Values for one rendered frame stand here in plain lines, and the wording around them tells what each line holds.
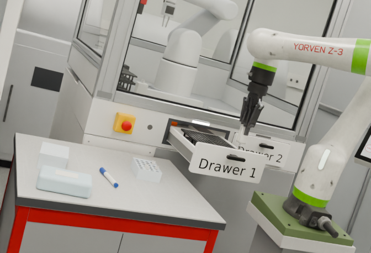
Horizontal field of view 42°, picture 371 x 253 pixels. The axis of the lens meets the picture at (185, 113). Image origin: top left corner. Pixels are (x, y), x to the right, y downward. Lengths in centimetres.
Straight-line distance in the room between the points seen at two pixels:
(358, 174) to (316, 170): 210
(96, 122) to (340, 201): 237
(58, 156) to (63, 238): 27
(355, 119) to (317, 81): 52
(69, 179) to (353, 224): 265
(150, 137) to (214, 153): 37
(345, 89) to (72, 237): 302
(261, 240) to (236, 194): 50
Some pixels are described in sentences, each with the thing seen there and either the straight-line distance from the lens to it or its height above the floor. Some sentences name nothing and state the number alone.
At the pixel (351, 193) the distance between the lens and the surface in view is 375.
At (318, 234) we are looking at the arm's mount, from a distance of 164.
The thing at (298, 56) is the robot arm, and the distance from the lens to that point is 165.
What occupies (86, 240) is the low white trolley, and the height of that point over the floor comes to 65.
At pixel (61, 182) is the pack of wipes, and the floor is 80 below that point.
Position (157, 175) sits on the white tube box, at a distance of 167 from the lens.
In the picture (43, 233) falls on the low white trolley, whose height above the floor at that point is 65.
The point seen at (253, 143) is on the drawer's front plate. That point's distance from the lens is 215.
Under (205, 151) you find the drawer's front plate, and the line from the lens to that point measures 169.
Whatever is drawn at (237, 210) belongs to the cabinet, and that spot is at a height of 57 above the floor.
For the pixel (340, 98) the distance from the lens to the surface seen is 407.
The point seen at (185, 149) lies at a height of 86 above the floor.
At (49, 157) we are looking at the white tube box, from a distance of 152.
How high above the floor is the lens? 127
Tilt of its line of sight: 9 degrees down
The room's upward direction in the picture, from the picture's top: 16 degrees clockwise
